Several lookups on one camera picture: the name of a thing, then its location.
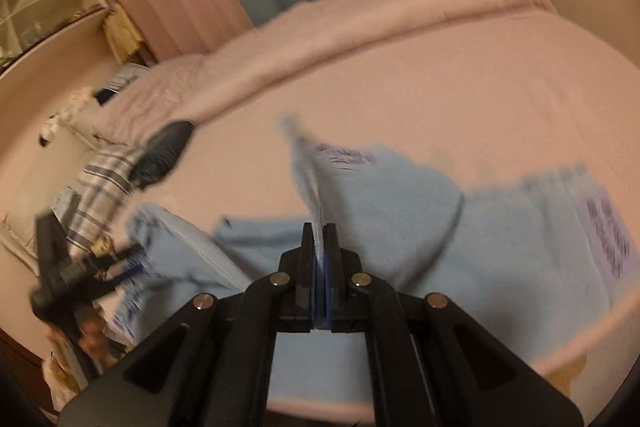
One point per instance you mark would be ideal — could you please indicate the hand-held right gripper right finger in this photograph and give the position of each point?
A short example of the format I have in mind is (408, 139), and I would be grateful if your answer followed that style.
(330, 272)

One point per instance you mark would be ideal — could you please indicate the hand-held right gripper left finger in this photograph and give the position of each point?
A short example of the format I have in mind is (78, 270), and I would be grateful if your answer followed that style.
(309, 272)

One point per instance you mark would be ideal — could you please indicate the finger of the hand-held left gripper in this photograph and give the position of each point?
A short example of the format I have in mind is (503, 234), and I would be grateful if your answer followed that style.
(122, 253)
(127, 274)

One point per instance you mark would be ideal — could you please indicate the light blue denim pants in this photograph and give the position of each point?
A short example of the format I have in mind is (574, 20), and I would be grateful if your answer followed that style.
(400, 217)

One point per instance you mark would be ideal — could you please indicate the plaid pillow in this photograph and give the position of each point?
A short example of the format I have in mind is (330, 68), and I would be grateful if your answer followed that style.
(100, 192)

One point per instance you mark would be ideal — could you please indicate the dark folded clothes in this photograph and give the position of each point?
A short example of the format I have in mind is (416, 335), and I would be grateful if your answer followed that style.
(162, 152)

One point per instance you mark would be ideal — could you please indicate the white plush toy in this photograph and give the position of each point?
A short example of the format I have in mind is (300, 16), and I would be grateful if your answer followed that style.
(50, 129)

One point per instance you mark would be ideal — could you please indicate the blue white patterned item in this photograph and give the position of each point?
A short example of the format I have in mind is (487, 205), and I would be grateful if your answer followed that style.
(122, 79)

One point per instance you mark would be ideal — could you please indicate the bed with pink sheet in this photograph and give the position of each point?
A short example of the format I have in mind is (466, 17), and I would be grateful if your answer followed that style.
(400, 97)

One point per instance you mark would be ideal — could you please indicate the yellow tassel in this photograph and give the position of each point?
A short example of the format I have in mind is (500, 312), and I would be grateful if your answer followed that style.
(122, 34)

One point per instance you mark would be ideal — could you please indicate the pink duvet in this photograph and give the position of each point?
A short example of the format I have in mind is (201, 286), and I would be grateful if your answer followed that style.
(350, 17)

